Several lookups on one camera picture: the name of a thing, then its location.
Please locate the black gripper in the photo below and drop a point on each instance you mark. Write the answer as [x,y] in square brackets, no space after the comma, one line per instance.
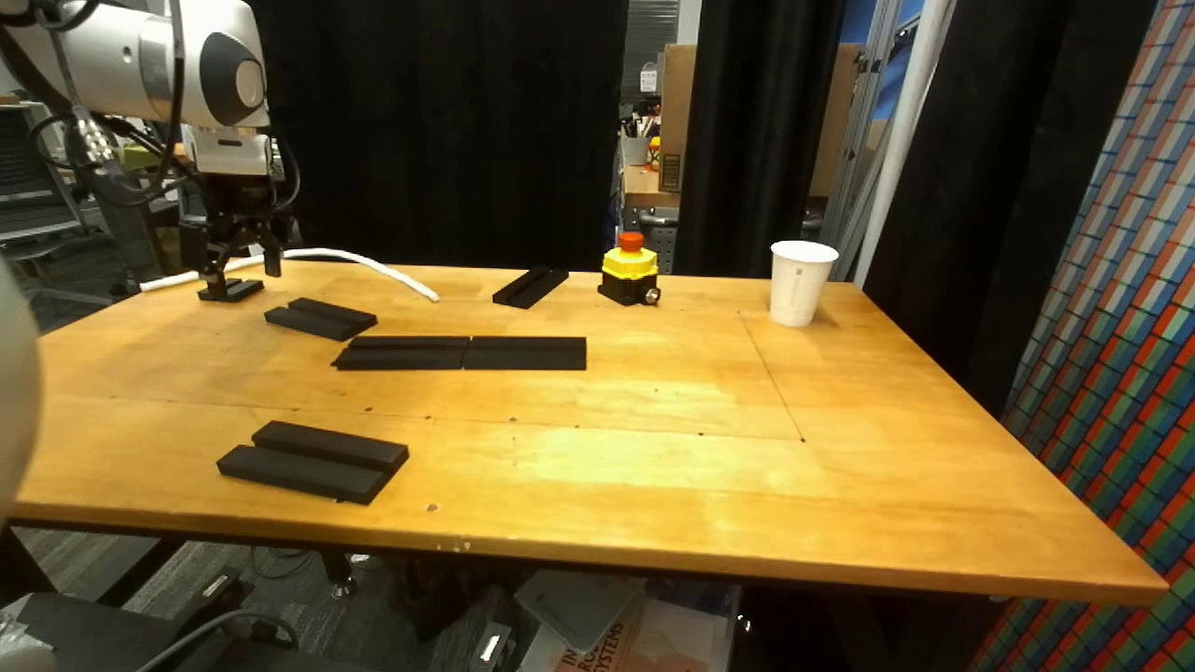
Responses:
[237,209]

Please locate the black long track piece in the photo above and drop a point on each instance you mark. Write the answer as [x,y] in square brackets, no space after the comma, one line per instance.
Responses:
[322,318]

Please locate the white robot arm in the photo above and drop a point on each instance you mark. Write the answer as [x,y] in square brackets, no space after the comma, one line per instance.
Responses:
[163,94]

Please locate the small black track piece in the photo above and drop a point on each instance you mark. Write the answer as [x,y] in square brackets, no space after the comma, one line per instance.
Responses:
[230,290]

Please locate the black curtain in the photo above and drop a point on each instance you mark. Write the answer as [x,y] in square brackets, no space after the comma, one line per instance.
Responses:
[481,133]

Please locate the large black double track piece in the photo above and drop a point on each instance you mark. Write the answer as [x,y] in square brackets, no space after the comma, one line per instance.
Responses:
[314,461]

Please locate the yellow red emergency stop button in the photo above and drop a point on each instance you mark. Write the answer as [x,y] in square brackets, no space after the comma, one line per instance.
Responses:
[628,270]

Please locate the white paper cup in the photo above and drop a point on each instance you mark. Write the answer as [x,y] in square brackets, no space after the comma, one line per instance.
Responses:
[795,278]

